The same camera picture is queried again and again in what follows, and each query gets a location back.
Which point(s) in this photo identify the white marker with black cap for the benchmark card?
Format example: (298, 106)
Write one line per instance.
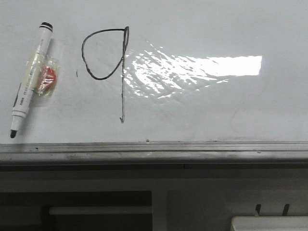
(28, 84)

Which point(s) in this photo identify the white horizontal bar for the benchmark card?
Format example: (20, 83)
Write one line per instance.
(100, 210)

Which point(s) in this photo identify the red magnet taped on marker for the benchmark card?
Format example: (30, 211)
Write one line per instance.
(48, 77)

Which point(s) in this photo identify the white whiteboard with aluminium frame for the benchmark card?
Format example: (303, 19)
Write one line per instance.
(160, 81)

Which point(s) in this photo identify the grey whiteboard stand frame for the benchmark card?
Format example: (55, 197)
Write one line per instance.
(183, 197)

